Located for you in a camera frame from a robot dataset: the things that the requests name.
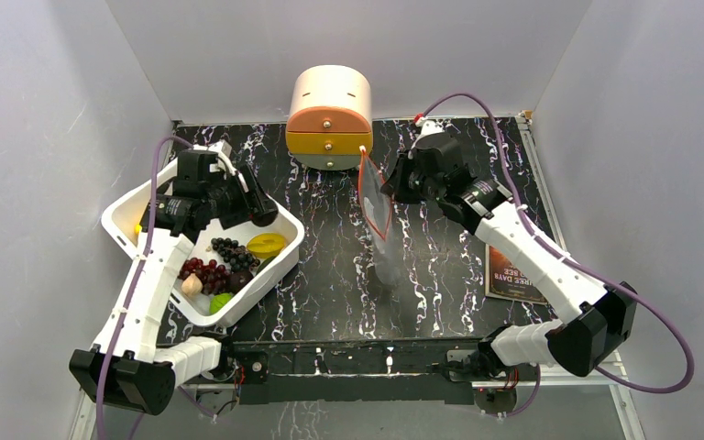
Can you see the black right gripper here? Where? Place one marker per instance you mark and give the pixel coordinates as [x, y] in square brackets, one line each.
[405, 180]

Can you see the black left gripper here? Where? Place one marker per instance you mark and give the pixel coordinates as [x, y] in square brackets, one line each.
[254, 203]

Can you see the clear zip top bag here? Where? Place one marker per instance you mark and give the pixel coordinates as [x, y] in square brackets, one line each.
[376, 207]

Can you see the black grape bunch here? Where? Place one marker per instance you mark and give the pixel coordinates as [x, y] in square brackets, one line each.
[234, 256]

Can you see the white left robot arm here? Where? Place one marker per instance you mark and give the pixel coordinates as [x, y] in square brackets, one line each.
[124, 367]

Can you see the yellow star fruit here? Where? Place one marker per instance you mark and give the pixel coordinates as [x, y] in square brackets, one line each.
[266, 245]

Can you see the green avocado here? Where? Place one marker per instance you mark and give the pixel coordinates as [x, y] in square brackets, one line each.
[265, 263]

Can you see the dark purple fig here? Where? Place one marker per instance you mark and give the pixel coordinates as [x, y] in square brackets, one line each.
[239, 280]

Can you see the red grape bunch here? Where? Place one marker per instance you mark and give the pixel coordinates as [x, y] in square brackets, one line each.
[213, 275]

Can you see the pastel mini drawer cabinet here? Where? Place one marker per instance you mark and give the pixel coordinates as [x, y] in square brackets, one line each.
[330, 118]

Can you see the bright green lime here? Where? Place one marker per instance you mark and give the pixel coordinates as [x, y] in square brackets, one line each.
[219, 301]

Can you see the white garlic bulb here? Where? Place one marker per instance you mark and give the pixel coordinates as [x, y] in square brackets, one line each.
[192, 286]

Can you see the white plastic bin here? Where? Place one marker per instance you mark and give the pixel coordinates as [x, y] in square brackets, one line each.
[149, 205]

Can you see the brown book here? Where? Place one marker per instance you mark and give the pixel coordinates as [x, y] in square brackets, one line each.
[504, 281]

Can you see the black metal base frame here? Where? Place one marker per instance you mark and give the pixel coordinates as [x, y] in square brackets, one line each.
[449, 370]

